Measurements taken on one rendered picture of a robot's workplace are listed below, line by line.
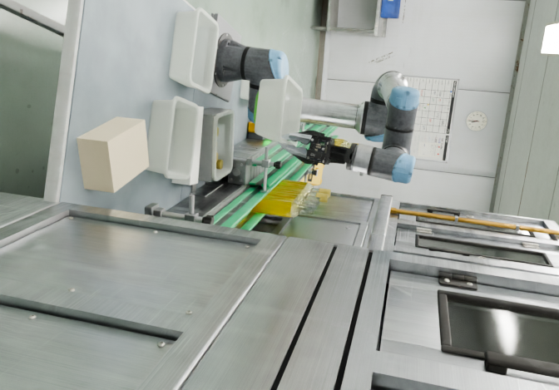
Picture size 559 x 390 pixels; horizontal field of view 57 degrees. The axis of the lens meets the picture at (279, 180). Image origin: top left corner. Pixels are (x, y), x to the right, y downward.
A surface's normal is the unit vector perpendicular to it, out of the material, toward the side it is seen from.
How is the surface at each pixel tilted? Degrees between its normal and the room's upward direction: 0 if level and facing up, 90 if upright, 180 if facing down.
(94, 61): 0
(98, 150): 90
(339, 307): 90
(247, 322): 90
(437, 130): 90
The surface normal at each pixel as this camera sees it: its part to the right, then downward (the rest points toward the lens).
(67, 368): 0.06, -0.96
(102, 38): 0.97, 0.12
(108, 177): -0.26, 0.40
